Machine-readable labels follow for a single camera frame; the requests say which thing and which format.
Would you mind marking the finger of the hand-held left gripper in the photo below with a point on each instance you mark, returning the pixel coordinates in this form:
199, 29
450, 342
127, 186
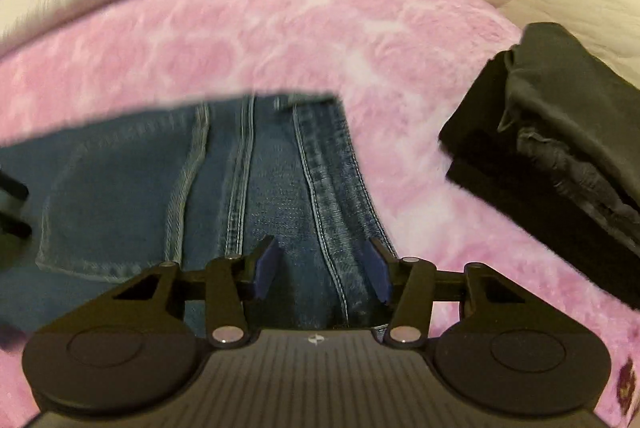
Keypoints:
12, 193

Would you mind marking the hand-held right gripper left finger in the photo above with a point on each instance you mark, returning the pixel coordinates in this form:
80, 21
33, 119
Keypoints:
265, 268

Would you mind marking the black folded garment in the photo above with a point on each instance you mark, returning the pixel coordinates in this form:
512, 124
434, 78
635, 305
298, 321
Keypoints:
480, 148

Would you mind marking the pink patterned blanket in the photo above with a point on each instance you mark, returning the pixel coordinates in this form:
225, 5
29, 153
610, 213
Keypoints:
350, 48

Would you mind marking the blue denim jeans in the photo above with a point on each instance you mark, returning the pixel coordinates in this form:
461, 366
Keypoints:
150, 188

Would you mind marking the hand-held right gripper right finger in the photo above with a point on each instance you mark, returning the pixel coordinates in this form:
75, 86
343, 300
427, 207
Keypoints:
380, 273

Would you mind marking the dark grey folded garment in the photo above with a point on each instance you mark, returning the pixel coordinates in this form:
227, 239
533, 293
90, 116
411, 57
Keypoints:
565, 73

